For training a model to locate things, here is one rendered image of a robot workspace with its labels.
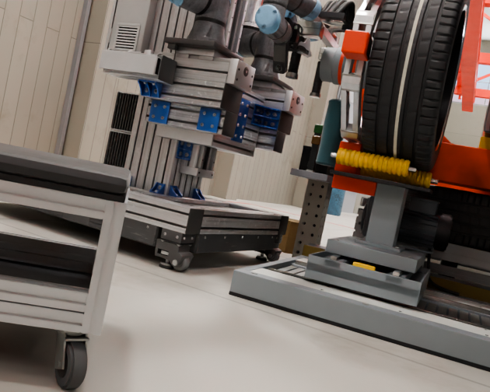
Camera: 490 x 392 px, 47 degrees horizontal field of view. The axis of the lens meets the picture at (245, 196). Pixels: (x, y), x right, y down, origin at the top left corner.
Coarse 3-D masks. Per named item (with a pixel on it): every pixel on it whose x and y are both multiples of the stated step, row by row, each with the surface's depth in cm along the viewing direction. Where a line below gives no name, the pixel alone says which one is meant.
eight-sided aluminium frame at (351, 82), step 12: (372, 0) 193; (384, 0) 192; (360, 12) 184; (372, 12) 183; (360, 24) 183; (372, 24) 182; (372, 36) 185; (348, 60) 184; (348, 72) 184; (360, 72) 183; (348, 84) 184; (360, 84) 183; (348, 96) 191; (360, 96) 188; (348, 108) 195; (360, 108) 192; (348, 120) 199; (360, 120) 196; (348, 132) 197; (360, 132) 199
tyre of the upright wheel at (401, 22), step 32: (416, 0) 177; (448, 0) 173; (384, 32) 175; (416, 32) 172; (448, 32) 168; (384, 64) 175; (416, 64) 171; (448, 64) 171; (384, 96) 177; (416, 96) 173; (384, 128) 183; (416, 128) 179; (416, 160) 190
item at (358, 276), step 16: (320, 256) 199; (336, 256) 184; (320, 272) 183; (336, 272) 181; (352, 272) 179; (368, 272) 177; (384, 272) 196; (400, 272) 177; (416, 272) 217; (352, 288) 179; (368, 288) 177; (384, 288) 175; (400, 288) 174; (416, 288) 172; (416, 304) 172
